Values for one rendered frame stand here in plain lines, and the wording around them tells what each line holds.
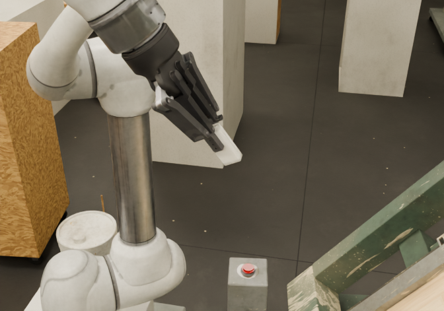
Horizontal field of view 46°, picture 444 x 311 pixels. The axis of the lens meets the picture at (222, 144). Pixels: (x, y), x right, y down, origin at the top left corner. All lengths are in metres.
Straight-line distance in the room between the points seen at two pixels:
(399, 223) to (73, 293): 0.91
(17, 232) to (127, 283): 1.62
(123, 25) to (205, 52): 2.76
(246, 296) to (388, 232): 0.46
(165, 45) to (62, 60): 0.36
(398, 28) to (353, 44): 0.39
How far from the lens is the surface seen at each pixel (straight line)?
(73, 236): 2.75
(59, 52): 0.99
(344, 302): 1.80
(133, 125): 1.26
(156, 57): 0.69
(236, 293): 1.64
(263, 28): 6.13
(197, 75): 0.77
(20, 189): 2.83
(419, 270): 1.41
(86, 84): 1.18
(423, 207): 1.57
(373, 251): 1.64
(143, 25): 0.67
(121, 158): 1.30
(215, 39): 3.37
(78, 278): 1.42
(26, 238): 3.03
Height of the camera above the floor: 2.09
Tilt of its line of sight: 31 degrees down
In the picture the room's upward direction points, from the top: straight up
